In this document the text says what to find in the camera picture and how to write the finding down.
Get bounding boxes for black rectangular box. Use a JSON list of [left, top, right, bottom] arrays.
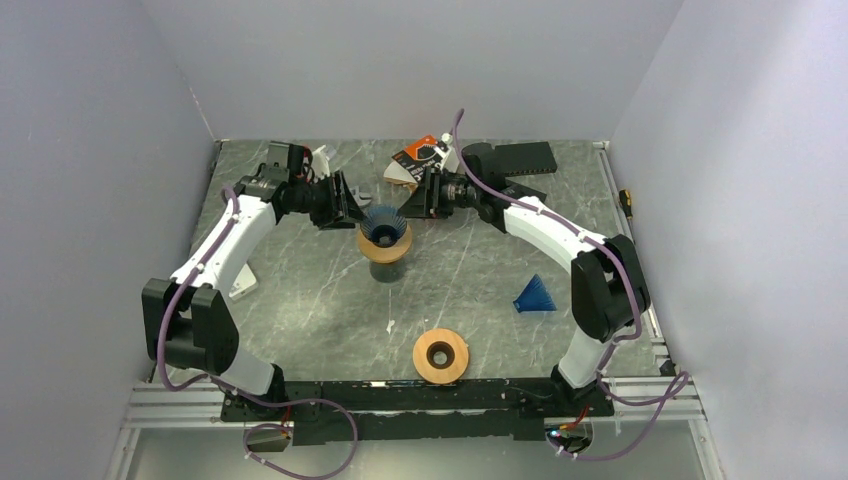
[[501, 180, 547, 202], [494, 141, 558, 177]]

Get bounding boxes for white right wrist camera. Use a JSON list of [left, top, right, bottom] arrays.
[[435, 133, 459, 173]]

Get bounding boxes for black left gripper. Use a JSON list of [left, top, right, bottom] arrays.
[[290, 170, 368, 231]]

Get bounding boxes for blue ribbed dripper cone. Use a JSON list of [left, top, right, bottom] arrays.
[[360, 205, 408, 248], [513, 274, 557, 313]]

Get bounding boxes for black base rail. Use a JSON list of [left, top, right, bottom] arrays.
[[221, 377, 614, 446]]

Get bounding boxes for white square box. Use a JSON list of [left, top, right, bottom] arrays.
[[229, 263, 258, 301]]

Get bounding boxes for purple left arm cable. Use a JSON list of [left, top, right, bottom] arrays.
[[156, 185, 360, 479]]

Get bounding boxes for yellow black screwdriver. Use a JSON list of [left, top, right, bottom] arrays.
[[618, 189, 633, 221]]

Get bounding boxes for wooden dripper ring holder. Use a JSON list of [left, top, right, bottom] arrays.
[[356, 226, 413, 264]]

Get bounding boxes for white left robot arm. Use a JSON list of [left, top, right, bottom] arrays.
[[141, 142, 364, 420]]

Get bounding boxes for paper coffee filters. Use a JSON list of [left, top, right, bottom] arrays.
[[383, 160, 418, 192]]

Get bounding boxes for orange coffee filter box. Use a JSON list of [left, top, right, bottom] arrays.
[[391, 135, 440, 184]]

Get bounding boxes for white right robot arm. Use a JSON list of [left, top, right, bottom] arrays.
[[393, 134, 650, 415]]

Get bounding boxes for red handled adjustable wrench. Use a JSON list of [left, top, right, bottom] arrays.
[[351, 186, 373, 209]]

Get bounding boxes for glass carafe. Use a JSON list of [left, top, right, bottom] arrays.
[[369, 260, 406, 284]]

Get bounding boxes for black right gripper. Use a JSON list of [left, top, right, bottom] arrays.
[[397, 166, 481, 220]]

